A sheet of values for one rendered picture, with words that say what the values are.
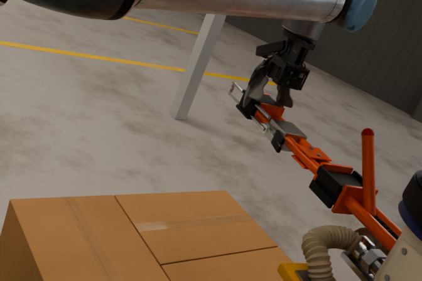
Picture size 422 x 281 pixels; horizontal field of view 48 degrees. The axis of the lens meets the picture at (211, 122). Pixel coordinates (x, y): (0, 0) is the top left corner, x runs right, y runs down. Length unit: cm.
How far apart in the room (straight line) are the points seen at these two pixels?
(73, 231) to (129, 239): 19
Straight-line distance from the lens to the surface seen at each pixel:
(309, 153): 100
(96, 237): 172
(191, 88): 425
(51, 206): 180
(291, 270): 85
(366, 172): 90
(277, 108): 117
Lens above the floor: 159
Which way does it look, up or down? 20 degrees down
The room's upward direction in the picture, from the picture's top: 23 degrees clockwise
